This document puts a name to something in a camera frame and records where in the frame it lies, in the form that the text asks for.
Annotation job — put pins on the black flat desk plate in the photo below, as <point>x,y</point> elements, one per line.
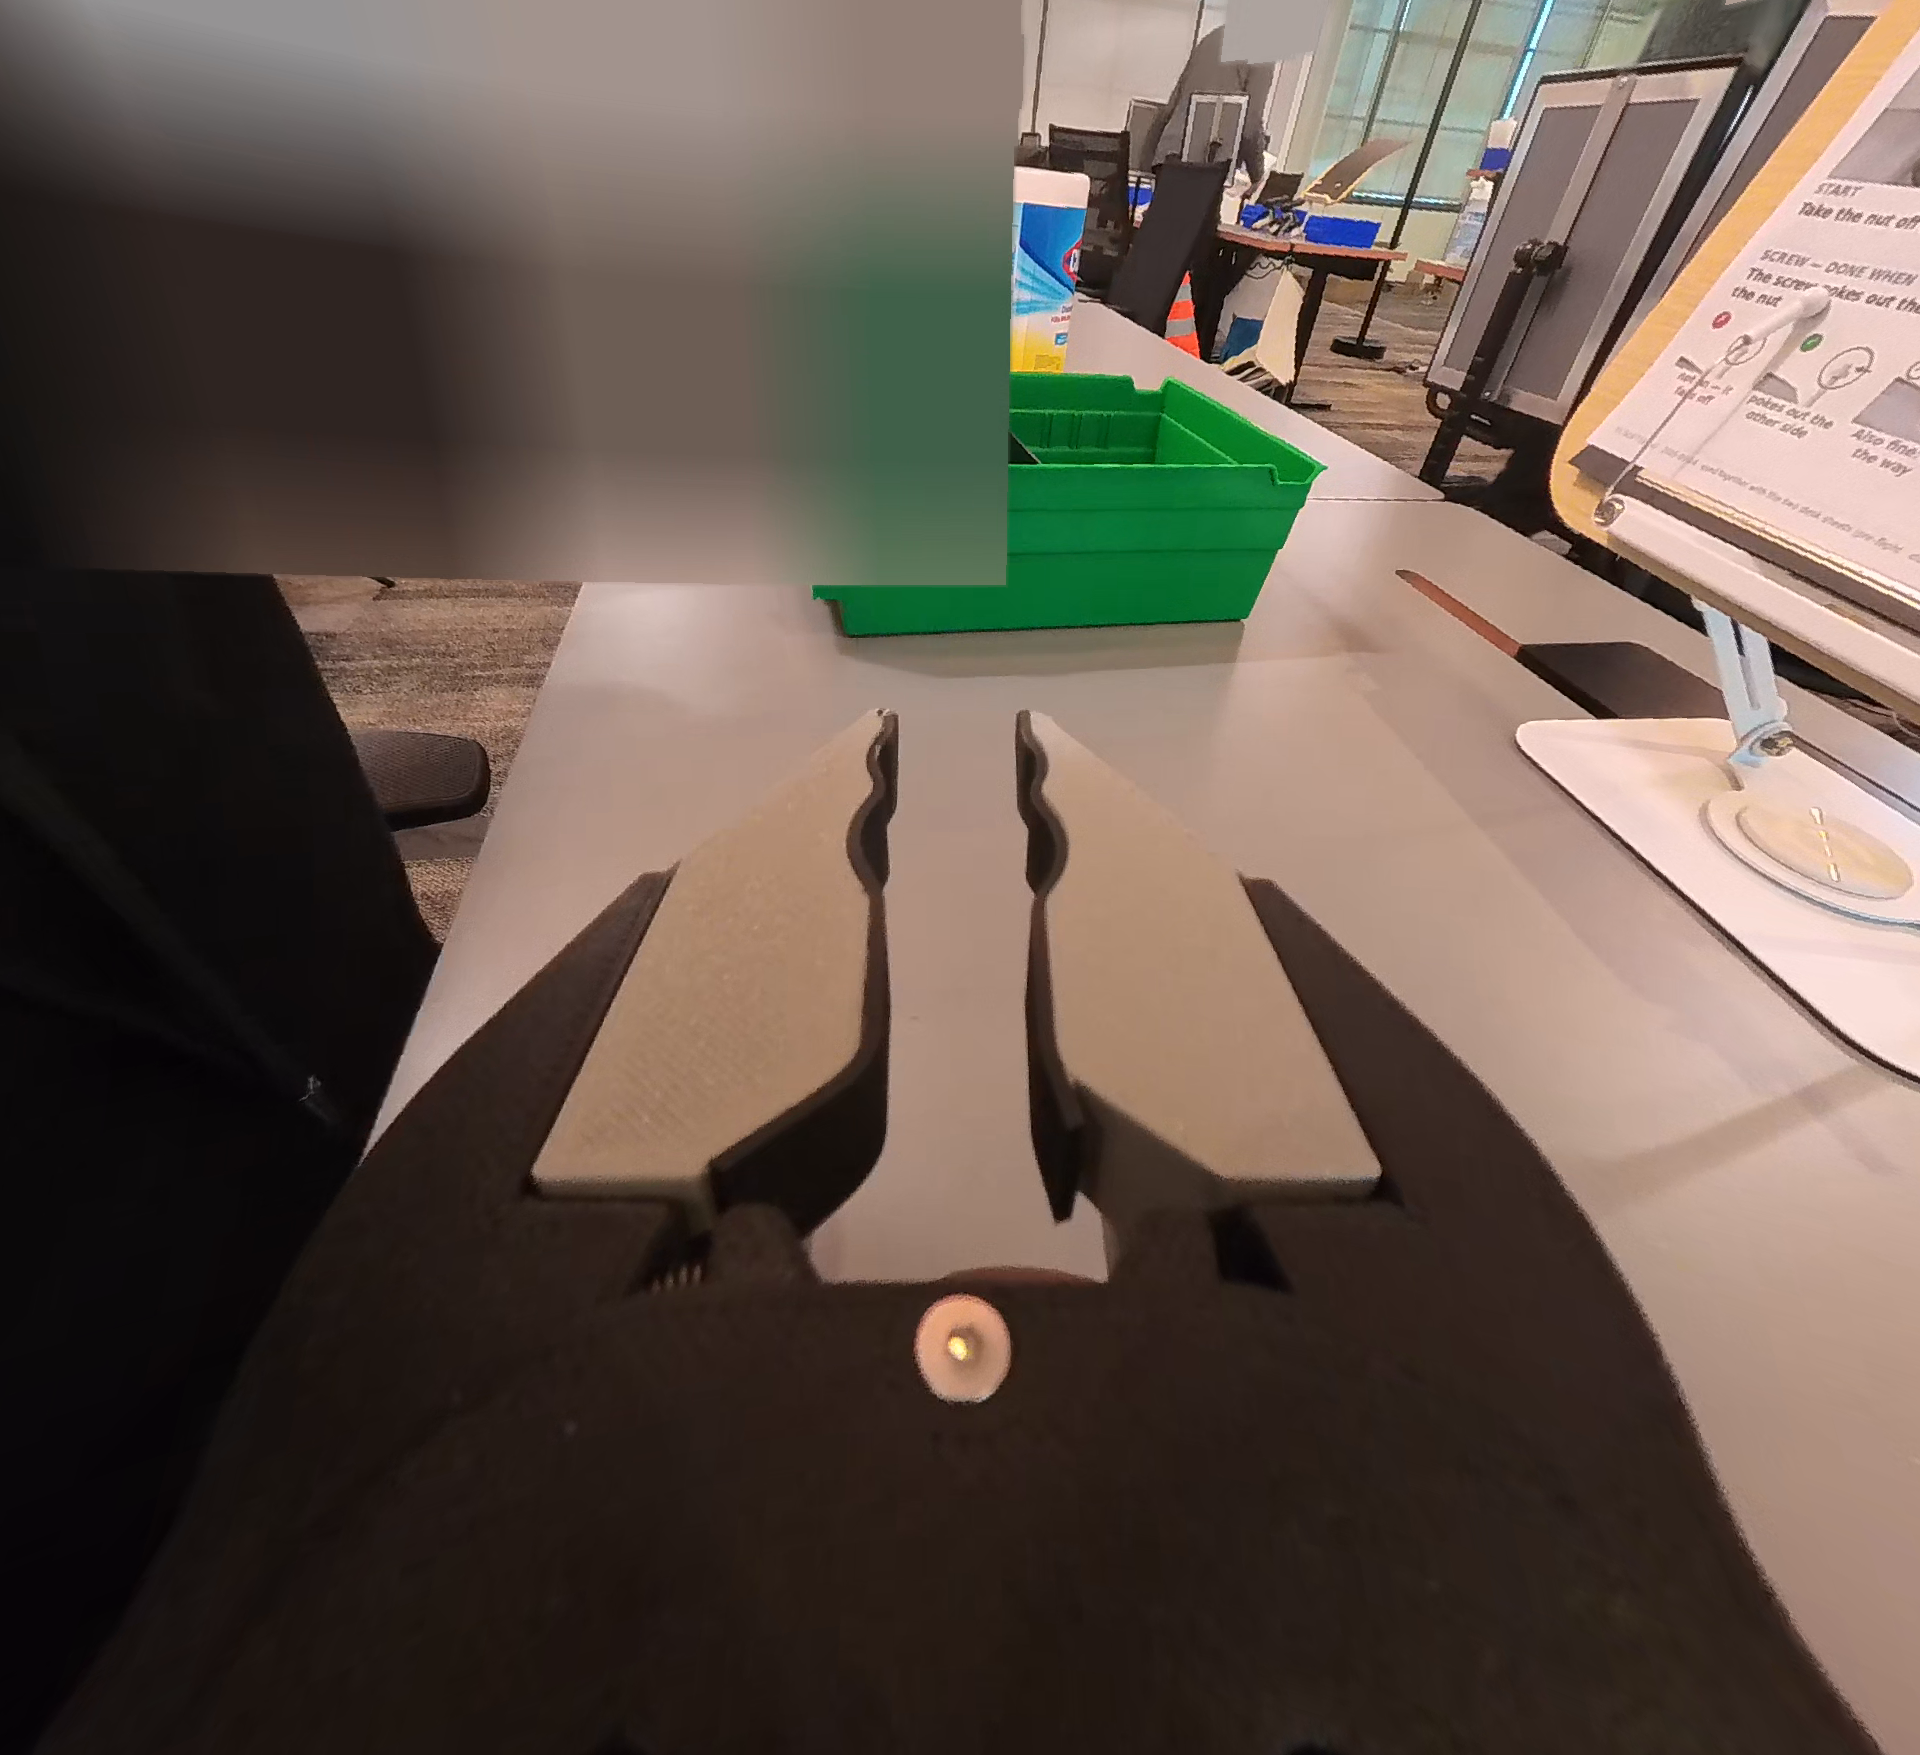
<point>1620,679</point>

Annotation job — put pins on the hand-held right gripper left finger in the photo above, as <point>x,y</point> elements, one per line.
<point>720,1019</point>

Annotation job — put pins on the printed instruction sheet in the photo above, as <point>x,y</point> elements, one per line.
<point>1846,240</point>

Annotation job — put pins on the black office chair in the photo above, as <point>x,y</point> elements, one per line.
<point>428,774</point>
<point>1163,240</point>

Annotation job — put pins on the wooden top office desk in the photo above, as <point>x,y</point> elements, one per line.
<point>1275,240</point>

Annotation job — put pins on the wipes canister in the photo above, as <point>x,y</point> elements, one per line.
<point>1048,270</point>

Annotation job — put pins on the orange traffic cone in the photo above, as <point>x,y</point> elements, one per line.
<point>1185,316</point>

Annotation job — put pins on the small blue bin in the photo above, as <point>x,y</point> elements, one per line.
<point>1339,228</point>

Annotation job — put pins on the black bin divider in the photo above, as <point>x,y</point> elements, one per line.
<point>1029,447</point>

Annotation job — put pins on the green plastic bin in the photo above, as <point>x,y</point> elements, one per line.
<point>1141,542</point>

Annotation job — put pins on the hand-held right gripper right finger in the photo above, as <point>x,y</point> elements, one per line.
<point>1201,1019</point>

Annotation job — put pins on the grey panel with silver frame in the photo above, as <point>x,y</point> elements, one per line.
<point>1636,225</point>

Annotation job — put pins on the wooden book stand white base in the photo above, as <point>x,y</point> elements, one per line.
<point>1636,796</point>

